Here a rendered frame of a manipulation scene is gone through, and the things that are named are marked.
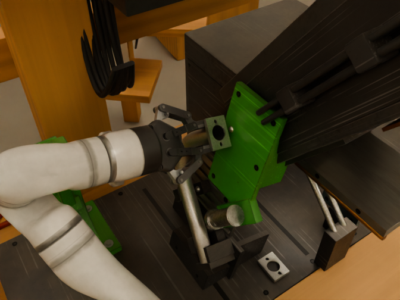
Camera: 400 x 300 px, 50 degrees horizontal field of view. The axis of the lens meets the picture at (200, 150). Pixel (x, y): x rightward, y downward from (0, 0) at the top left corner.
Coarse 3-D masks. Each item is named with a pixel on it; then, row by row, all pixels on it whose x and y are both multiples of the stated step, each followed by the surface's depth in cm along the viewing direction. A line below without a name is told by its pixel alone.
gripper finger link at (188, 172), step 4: (196, 160) 70; (200, 160) 70; (188, 164) 72; (192, 164) 70; (196, 164) 70; (200, 164) 71; (184, 168) 70; (188, 168) 69; (192, 168) 70; (196, 168) 70; (184, 172) 69; (188, 172) 69; (192, 172) 70; (180, 176) 68; (184, 176) 69; (188, 176) 69; (172, 180) 69; (176, 180) 68; (180, 180) 68; (184, 180) 68; (172, 184) 70
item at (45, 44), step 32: (0, 0) 68; (32, 0) 70; (64, 0) 73; (32, 32) 74; (64, 32) 77; (32, 64) 77; (64, 64) 81; (32, 96) 81; (64, 96) 85; (96, 96) 89; (64, 128) 89; (96, 128) 94
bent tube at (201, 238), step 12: (204, 120) 71; (216, 120) 72; (192, 132) 77; (204, 132) 73; (216, 132) 74; (228, 132) 73; (192, 144) 76; (204, 144) 74; (216, 144) 71; (228, 144) 72; (180, 168) 82; (180, 192) 83; (192, 192) 82; (192, 204) 82; (192, 216) 82; (192, 228) 82; (204, 228) 82; (204, 240) 82; (204, 252) 81
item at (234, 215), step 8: (224, 208) 76; (232, 208) 74; (240, 208) 75; (208, 216) 79; (216, 216) 77; (224, 216) 74; (232, 216) 74; (240, 216) 75; (208, 224) 79; (216, 224) 77; (224, 224) 76; (232, 224) 74; (240, 224) 75
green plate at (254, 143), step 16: (240, 96) 71; (256, 96) 68; (240, 112) 71; (272, 112) 65; (240, 128) 72; (256, 128) 69; (272, 128) 66; (240, 144) 73; (256, 144) 70; (272, 144) 67; (224, 160) 77; (240, 160) 74; (256, 160) 70; (272, 160) 72; (208, 176) 82; (224, 176) 78; (240, 176) 74; (256, 176) 71; (272, 176) 75; (224, 192) 79; (240, 192) 75; (256, 192) 73
